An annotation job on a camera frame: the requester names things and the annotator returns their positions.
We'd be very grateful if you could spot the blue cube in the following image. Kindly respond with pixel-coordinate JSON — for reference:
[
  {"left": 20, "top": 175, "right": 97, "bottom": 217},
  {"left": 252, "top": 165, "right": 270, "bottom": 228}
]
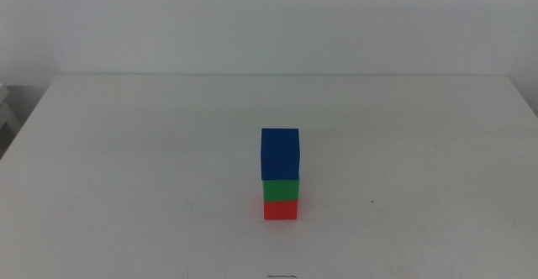
[{"left": 260, "top": 128, "right": 301, "bottom": 182}]

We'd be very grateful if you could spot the red cube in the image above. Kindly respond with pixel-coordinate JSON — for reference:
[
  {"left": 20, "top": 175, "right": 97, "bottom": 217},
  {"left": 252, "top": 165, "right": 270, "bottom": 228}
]
[{"left": 263, "top": 199, "right": 299, "bottom": 222}]

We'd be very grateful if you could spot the green cube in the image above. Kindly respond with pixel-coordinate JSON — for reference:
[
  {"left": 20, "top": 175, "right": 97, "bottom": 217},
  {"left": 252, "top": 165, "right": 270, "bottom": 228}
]
[{"left": 261, "top": 179, "right": 301, "bottom": 203}]

